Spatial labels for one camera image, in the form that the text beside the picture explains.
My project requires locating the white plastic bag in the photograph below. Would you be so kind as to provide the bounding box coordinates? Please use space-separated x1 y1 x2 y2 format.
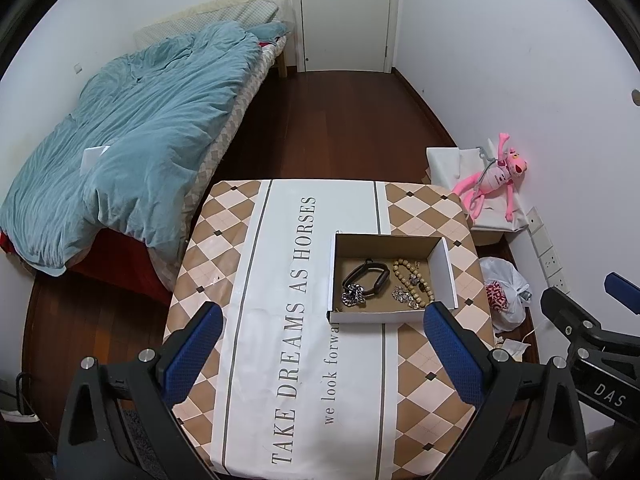
480 257 532 333

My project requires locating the bed with patterned mattress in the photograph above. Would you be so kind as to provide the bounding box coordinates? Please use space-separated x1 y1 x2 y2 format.
1 0 294 297

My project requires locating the white pillow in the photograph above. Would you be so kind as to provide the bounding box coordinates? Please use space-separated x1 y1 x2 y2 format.
134 0 295 50

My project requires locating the white cloth covered box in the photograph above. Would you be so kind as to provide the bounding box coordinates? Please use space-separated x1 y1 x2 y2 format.
424 145 530 246

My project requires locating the silver chain bracelet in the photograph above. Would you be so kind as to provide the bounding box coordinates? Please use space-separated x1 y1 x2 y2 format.
340 283 368 308

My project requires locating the black smart band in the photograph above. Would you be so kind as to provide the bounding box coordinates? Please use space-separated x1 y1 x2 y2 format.
342 258 390 298

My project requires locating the crumpled white tissue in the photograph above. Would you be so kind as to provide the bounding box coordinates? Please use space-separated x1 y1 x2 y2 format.
497 338 530 362

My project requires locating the white door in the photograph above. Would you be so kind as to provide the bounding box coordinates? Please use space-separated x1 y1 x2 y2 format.
292 0 399 73

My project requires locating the white wall socket strip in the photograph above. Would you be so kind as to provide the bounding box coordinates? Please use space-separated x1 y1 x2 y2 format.
526 207 570 295

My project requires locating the silver disc necklace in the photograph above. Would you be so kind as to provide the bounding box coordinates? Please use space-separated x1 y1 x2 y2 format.
390 285 420 310

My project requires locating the wooden bead bracelet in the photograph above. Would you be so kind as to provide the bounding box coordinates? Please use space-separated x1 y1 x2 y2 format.
391 258 435 309

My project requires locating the white charger with cable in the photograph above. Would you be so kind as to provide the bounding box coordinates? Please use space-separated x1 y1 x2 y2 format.
499 318 537 348

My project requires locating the white cardboard box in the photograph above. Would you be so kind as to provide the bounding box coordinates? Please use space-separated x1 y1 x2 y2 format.
328 233 458 324

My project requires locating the checkered tablecloth with text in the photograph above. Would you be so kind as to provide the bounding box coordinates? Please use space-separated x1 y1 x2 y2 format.
166 180 494 479

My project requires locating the blue duvet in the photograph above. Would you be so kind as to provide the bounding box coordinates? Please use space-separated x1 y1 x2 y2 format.
1 22 262 275

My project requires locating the pink panther plush toy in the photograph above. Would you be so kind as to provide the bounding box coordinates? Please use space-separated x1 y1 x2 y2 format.
452 132 528 222

